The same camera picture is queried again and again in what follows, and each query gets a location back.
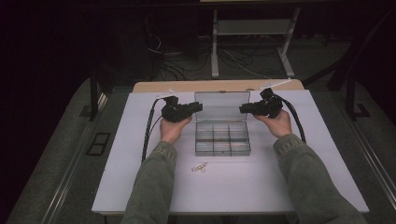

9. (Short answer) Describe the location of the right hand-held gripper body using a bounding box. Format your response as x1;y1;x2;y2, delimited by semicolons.
254;78;292;119

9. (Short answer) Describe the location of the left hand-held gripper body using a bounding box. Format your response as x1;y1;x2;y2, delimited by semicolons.
155;89;190;123

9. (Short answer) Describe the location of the clear plastic compartment box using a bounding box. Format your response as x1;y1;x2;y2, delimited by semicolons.
193;90;252;158

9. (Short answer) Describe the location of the gold pearl hair clip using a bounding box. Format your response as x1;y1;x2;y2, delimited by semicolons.
191;161;209;174

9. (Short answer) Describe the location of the person's left hand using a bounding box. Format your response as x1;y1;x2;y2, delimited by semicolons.
159;115;193;146

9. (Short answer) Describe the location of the person's right hand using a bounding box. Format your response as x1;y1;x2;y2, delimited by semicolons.
253;109;293;139

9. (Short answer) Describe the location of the white metal stand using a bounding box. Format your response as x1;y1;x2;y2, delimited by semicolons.
210;7;302;79

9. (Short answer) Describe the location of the black metal stand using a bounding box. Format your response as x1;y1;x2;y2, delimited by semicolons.
303;8;394;121

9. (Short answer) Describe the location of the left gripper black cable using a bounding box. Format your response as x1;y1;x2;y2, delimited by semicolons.
141;97;166;163

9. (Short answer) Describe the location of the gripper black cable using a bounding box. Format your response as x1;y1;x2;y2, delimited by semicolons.
141;97;166;163
275;94;307;145

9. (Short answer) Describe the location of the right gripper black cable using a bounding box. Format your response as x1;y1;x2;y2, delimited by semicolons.
275;94;307;145

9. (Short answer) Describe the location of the white floor cable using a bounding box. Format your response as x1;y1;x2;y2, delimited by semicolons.
218;48;273;79

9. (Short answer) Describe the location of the bundle of black floor cables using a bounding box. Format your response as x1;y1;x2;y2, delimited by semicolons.
144;32;214;82

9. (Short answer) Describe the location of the metal floor rail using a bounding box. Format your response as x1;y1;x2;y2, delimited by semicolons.
339;120;396;203
40;92;108;224

